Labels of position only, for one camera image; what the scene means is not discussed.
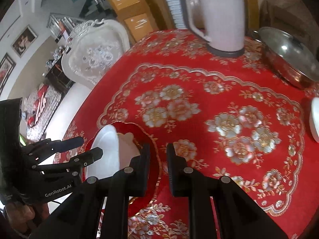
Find large white plate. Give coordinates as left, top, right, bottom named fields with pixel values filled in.
left=309, top=97, right=319, bottom=143

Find white ornate chair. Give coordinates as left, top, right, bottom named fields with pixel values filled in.
left=61, top=19, right=130, bottom=90

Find white round plate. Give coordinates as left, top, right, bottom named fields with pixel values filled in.
left=85, top=125, right=119, bottom=180

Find red floral tablecloth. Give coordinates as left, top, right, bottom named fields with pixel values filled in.
left=54, top=30, right=318, bottom=238

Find wooden cabinet door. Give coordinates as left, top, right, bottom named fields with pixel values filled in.
left=108, top=0, right=159, bottom=44

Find cream plastic bowl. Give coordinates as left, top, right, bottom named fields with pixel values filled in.
left=117, top=132, right=140, bottom=169

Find operator left hand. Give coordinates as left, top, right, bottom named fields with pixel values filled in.
left=5, top=202, right=50, bottom=234

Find white electric kettle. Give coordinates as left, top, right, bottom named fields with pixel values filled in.
left=180, top=0, right=245, bottom=58

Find framed painting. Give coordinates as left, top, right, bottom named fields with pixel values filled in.
left=11, top=25, right=37, bottom=58
left=0, top=53, right=16, bottom=94

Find steel pan with lid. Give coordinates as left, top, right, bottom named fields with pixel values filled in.
left=250, top=27, right=318, bottom=90

